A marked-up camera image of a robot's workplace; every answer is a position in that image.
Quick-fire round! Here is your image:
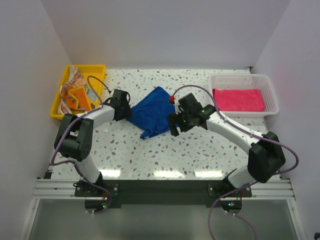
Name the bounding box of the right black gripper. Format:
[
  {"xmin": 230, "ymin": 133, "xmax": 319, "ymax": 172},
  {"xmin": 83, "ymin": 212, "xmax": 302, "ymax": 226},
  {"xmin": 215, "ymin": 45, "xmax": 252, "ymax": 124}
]
[{"xmin": 166, "ymin": 108, "xmax": 195, "ymax": 137}]

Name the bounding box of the blue towel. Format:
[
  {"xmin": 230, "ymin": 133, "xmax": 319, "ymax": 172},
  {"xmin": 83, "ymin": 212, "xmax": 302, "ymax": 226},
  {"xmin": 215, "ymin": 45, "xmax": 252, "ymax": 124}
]
[{"xmin": 126, "ymin": 86, "xmax": 175, "ymax": 140}]

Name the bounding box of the pink microfiber towel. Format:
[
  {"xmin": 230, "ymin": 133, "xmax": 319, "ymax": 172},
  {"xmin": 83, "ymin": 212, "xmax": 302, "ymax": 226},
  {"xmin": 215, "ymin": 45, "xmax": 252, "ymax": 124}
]
[{"xmin": 212, "ymin": 88, "xmax": 266, "ymax": 112}]

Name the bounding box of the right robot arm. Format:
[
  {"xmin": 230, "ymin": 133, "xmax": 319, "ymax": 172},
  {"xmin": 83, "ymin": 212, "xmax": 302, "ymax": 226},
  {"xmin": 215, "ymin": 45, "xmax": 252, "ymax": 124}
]
[{"xmin": 166, "ymin": 93, "xmax": 286, "ymax": 197}]

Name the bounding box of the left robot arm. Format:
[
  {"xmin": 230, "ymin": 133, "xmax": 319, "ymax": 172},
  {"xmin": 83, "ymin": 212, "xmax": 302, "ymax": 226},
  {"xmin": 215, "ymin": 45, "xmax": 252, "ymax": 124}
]
[{"xmin": 50, "ymin": 89, "xmax": 132, "ymax": 197}]

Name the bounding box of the yellow plastic bin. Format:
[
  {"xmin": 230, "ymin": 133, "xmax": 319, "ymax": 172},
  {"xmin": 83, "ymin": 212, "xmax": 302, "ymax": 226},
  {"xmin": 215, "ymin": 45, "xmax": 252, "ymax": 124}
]
[{"xmin": 50, "ymin": 64, "xmax": 106, "ymax": 120}]

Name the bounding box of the white orange patterned towel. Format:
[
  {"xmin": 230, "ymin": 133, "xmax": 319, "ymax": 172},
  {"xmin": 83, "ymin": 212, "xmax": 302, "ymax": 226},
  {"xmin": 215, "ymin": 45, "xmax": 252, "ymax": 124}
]
[{"xmin": 57, "ymin": 65, "xmax": 97, "ymax": 115}]

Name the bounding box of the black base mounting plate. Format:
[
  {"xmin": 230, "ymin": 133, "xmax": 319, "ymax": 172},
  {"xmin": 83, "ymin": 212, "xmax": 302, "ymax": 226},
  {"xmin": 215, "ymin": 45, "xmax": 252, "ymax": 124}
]
[{"xmin": 73, "ymin": 179, "xmax": 236, "ymax": 211}]

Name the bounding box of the white perforated plastic basket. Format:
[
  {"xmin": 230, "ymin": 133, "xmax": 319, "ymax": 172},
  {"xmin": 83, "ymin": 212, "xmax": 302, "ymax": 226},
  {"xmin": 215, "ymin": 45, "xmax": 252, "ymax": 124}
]
[{"xmin": 207, "ymin": 73, "xmax": 279, "ymax": 118}]

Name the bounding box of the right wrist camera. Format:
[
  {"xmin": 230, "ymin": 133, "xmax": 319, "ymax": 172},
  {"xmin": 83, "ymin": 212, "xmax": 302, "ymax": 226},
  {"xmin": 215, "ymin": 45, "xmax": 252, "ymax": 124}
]
[{"xmin": 169, "ymin": 95, "xmax": 181, "ymax": 114}]

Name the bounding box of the aluminium extrusion rail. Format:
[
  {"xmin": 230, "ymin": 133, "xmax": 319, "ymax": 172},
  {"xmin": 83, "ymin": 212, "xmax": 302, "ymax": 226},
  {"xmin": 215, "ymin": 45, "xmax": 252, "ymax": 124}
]
[{"xmin": 32, "ymin": 158, "xmax": 295, "ymax": 200}]

